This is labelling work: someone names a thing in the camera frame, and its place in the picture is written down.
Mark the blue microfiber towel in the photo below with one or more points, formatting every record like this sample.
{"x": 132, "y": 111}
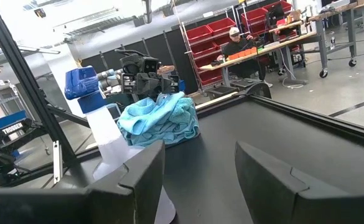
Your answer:
{"x": 144, "y": 115}
{"x": 163, "y": 137}

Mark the white frame bracket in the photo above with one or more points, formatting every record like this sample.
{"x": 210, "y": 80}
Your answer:
{"x": 57, "y": 161}

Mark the spray bottle with blue cap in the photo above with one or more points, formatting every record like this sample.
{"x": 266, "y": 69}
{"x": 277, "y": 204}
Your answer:
{"x": 104, "y": 133}

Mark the clear plastic basket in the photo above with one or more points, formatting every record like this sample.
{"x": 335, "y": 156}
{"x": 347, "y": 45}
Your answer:
{"x": 114, "y": 112}

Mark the light wooden table board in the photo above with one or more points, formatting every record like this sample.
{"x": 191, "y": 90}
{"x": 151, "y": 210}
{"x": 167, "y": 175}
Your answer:
{"x": 219, "y": 100}

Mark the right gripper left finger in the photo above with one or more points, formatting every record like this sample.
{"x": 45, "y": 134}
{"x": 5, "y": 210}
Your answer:
{"x": 107, "y": 205}

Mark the wooden workbench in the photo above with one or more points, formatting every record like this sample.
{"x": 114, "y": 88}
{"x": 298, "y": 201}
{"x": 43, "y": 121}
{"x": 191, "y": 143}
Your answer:
{"x": 293, "y": 40}

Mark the teal fluffy microfiber towel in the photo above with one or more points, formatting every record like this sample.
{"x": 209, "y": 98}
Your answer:
{"x": 188, "y": 115}

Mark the blue storage bin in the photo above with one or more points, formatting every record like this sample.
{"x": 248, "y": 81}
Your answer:
{"x": 10, "y": 117}

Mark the row of orange small bins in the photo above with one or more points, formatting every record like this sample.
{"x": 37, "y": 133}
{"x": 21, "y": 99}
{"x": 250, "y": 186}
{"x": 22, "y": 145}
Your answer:
{"x": 242, "y": 53}

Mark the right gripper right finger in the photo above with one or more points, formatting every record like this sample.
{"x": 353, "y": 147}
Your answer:
{"x": 278, "y": 199}

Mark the red storage bin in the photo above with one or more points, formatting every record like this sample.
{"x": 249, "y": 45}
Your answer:
{"x": 209, "y": 77}
{"x": 200, "y": 32}
{"x": 205, "y": 49}
{"x": 254, "y": 15}
{"x": 222, "y": 25}
{"x": 278, "y": 6}

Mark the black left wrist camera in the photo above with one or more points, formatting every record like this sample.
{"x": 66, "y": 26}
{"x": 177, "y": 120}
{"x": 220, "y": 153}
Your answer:
{"x": 148, "y": 65}

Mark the person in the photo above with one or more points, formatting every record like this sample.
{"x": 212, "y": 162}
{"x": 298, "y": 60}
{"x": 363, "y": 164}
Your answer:
{"x": 240, "y": 46}

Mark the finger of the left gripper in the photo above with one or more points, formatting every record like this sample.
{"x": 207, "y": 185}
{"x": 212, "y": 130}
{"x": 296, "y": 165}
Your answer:
{"x": 128, "y": 83}
{"x": 170, "y": 84}

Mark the black arched corner guide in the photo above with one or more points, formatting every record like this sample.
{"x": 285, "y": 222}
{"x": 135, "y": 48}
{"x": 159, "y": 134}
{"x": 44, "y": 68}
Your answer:
{"x": 258, "y": 88}

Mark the grey workbench with casters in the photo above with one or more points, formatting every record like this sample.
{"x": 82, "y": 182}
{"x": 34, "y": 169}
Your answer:
{"x": 321, "y": 46}

